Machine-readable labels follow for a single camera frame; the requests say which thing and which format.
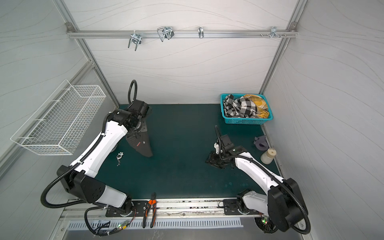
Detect grey pinstriped long sleeve shirt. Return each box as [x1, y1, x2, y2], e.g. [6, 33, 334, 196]
[126, 119, 153, 158]

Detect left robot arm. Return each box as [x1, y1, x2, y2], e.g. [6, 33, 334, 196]
[40, 100, 153, 215]

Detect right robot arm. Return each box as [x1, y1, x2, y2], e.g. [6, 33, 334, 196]
[206, 133, 312, 235]

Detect dark purple plastic object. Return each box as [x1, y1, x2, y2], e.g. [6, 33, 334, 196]
[254, 135, 269, 152]

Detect cream tape roll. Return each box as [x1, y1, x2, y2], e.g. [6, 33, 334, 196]
[261, 148, 277, 165]

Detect teal plastic basket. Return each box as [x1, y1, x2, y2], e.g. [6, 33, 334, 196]
[220, 94, 273, 125]

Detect black white checked shirt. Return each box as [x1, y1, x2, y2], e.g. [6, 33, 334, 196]
[223, 95, 257, 118]

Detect small metal clip on table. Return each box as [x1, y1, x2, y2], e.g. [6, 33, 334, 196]
[117, 152, 124, 167]

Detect yellow patterned shirt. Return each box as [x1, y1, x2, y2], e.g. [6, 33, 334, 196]
[243, 95, 270, 119]

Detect white slotted vent strip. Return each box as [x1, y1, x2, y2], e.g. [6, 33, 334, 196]
[67, 218, 244, 231]

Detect metal clamp hook left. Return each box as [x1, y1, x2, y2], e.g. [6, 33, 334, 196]
[128, 31, 142, 51]

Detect metal clamp hook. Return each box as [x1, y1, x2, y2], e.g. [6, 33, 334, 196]
[157, 26, 175, 42]
[128, 31, 142, 51]

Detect metal clamp hook middle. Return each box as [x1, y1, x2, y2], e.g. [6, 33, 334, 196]
[157, 26, 175, 42]

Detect orange black pliers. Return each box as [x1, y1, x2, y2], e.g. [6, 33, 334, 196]
[142, 192, 157, 229]

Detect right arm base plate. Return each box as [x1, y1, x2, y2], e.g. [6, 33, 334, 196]
[219, 199, 250, 216]

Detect aluminium crossbar rail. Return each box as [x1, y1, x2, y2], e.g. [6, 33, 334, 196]
[67, 29, 299, 39]

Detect white wire wall basket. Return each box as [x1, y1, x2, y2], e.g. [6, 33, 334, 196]
[11, 80, 106, 156]

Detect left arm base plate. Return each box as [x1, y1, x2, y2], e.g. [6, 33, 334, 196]
[105, 200, 148, 218]

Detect metal ring clip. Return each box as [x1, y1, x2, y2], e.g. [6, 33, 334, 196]
[198, 27, 204, 39]

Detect left black cable bundle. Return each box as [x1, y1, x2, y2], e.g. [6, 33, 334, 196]
[83, 205, 136, 237]

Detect metal bracket hook right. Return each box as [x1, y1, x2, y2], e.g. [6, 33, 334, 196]
[260, 27, 287, 39]

